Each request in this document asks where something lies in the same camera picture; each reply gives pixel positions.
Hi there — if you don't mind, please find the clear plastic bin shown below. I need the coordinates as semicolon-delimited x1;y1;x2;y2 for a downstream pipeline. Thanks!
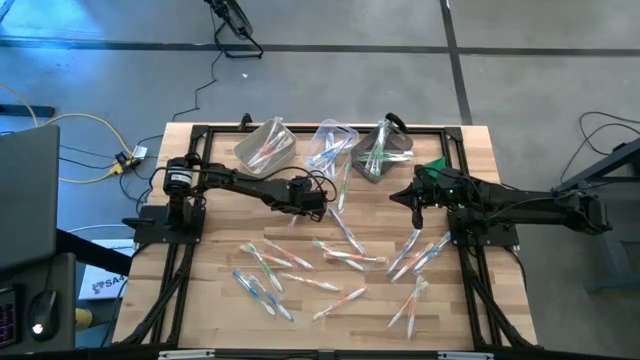
302;118;360;182

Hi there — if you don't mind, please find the white bracket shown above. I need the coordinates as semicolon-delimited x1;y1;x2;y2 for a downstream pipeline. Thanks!
438;351;495;360
158;349;216;360

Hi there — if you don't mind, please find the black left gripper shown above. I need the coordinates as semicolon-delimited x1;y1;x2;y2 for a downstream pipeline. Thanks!
269;174;331;224

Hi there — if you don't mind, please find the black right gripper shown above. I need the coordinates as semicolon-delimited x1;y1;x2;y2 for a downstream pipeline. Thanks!
389;167;471;230

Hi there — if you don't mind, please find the beige plastic bin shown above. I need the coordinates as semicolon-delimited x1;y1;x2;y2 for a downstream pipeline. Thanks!
233;118;299;179

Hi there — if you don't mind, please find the grey metal cart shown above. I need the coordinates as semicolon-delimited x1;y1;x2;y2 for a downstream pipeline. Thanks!
551;137;640;295

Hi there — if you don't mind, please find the backlit keyboard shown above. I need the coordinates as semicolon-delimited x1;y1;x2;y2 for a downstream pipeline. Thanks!
0;285;24;351

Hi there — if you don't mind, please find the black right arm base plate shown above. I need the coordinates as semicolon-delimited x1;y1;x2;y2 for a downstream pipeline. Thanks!
447;207;521;247

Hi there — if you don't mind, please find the black computer mouse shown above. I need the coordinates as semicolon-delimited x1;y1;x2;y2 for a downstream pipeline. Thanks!
27;288;61;344

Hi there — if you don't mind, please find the black floor cable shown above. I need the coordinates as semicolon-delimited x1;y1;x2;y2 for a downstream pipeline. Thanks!
562;110;640;176

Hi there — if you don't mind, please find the black floor bar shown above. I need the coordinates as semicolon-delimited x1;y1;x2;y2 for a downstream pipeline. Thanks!
0;103;56;119

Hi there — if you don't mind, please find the green cloth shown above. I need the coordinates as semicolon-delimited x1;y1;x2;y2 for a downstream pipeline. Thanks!
424;156;450;174

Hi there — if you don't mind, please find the black fan cable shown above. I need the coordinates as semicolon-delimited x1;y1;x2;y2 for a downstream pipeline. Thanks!
171;49;225;124

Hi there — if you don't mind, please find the grey plastic bin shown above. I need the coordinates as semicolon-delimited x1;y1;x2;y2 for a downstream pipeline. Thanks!
349;122;415;185

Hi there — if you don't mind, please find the yellow cable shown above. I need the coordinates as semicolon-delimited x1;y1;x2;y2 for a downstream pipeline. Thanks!
0;82;135;185

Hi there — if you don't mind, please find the power strip with plugs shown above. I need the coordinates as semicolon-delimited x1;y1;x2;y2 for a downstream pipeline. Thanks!
113;145;149;176

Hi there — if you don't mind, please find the black floor fan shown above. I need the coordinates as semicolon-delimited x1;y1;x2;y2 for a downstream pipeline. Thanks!
203;0;265;60

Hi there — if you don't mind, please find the dark desk surface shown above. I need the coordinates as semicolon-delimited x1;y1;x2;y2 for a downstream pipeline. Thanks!
0;252;77;354

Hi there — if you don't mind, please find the white cardboard box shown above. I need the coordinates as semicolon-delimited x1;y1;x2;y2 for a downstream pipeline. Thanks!
77;238;134;301

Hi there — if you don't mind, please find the green toothbrush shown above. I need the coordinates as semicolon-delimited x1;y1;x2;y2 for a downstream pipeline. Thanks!
360;148;415;165
338;159;352;214
312;238;370;272
357;152;414;169
367;118;391;175
372;124;394;174
247;243;287;296

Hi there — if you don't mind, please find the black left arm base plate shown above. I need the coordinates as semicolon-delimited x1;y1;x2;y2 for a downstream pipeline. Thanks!
122;205;207;246

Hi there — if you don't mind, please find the yellow object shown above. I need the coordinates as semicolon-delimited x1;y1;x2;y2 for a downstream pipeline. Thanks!
74;307;96;331

